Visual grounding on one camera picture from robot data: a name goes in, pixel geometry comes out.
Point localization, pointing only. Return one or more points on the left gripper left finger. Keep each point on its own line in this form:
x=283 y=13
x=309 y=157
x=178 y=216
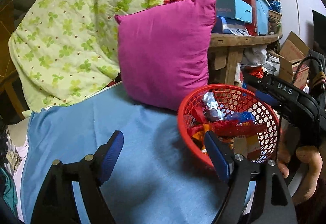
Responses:
x=56 y=202

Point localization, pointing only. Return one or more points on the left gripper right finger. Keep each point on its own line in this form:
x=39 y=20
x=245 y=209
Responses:
x=257 y=192

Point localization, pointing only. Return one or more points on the red yellow medicine box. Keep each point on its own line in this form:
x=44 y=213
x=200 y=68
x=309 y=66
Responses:
x=249 y=147

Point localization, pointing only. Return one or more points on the red plastic bag trash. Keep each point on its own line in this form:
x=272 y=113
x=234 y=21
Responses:
x=227 y=129

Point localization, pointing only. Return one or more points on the light blue tissue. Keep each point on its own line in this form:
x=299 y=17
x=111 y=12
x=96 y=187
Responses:
x=214 y=115

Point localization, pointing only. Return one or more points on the orange package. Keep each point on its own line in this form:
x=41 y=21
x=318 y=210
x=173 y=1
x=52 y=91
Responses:
x=197 y=134

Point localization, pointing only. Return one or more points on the blue plastic bag trash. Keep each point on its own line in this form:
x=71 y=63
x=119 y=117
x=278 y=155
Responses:
x=241 y=117

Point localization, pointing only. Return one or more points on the person right hand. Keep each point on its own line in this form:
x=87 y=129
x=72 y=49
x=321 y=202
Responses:
x=302 y=166

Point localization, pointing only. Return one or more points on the teal garment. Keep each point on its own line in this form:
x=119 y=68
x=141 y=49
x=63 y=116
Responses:
x=8 y=191

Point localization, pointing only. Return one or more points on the cardboard box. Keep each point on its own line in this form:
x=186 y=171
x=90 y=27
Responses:
x=291 y=54

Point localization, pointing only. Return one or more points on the red plastic mesh basket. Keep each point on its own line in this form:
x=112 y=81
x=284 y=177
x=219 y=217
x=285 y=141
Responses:
x=230 y=99

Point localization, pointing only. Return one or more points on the wooden round table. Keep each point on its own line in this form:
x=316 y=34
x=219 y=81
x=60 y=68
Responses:
x=225 y=51

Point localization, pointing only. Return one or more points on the white crumpled paper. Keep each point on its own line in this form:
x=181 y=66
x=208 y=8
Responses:
x=209 y=101

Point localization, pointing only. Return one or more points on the blue fleece blanket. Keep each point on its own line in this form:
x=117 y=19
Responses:
x=155 y=179

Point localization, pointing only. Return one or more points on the light blue shoe box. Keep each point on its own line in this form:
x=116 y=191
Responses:
x=234 y=9

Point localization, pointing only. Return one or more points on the magenta pillow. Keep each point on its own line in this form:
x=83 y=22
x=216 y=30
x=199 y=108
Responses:
x=163 y=51

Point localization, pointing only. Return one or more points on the green clover quilt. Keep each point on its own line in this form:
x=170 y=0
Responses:
x=66 y=50

